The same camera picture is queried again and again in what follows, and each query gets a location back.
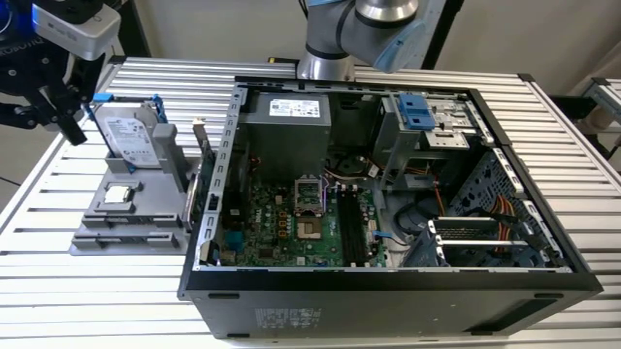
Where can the blue plastic drive latch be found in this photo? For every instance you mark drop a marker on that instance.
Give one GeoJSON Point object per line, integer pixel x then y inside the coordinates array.
{"type": "Point", "coordinates": [415, 112]}

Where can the metal disk bay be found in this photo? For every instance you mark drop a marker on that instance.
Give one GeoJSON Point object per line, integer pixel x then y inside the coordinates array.
{"type": "Point", "coordinates": [423, 251]}

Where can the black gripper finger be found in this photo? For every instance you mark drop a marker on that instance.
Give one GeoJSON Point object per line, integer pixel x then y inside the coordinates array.
{"type": "Point", "coordinates": [19, 116]}
{"type": "Point", "coordinates": [90, 80]}

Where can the teal port connector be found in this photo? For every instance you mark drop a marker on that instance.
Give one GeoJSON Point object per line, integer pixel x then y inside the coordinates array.
{"type": "Point", "coordinates": [233, 241]}

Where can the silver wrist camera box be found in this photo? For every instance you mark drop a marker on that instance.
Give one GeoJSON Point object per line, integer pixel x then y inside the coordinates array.
{"type": "Point", "coordinates": [78, 29]}

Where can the black RAM slot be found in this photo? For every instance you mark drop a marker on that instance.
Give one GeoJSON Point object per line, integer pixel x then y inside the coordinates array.
{"type": "Point", "coordinates": [345, 225]}
{"type": "Point", "coordinates": [361, 225]}
{"type": "Point", "coordinates": [356, 225]}
{"type": "Point", "coordinates": [351, 225]}

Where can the grey parts rack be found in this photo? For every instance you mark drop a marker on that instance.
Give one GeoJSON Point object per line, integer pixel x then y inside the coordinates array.
{"type": "Point", "coordinates": [165, 145]}

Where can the silver CPU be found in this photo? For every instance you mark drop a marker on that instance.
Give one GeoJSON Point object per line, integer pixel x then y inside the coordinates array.
{"type": "Point", "coordinates": [118, 194]}

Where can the black upright post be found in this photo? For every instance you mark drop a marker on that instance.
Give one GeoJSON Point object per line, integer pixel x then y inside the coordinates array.
{"type": "Point", "coordinates": [449, 36]}
{"type": "Point", "coordinates": [136, 29]}

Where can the green motherboard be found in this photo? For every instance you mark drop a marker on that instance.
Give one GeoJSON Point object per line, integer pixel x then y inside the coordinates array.
{"type": "Point", "coordinates": [262, 232]}

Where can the black PC case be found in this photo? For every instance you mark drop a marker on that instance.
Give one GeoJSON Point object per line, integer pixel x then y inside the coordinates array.
{"type": "Point", "coordinates": [340, 309]}

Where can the grey metal drive cage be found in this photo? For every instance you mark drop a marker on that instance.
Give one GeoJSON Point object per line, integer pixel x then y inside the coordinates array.
{"type": "Point", "coordinates": [399, 145]}

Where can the hard disk in blue carrier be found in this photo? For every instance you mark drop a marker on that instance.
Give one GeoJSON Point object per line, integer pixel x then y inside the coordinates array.
{"type": "Point", "coordinates": [124, 134]}

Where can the aluminium side table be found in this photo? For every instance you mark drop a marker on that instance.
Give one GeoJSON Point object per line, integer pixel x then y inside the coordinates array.
{"type": "Point", "coordinates": [607, 91]}

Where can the grey power supply unit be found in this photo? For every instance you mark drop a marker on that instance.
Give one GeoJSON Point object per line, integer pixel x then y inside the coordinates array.
{"type": "Point", "coordinates": [286, 145]}

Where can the black square chip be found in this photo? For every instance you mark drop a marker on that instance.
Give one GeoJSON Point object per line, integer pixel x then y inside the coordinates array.
{"type": "Point", "coordinates": [268, 253]}

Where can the CPU socket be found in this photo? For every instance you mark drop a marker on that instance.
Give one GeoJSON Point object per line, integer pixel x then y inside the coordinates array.
{"type": "Point", "coordinates": [309, 228]}

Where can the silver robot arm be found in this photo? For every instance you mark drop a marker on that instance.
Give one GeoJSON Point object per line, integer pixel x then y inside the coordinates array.
{"type": "Point", "coordinates": [331, 29]}

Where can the graphics card with metal bracket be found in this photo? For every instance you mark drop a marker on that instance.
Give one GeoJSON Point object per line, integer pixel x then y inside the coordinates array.
{"type": "Point", "coordinates": [206, 156]}

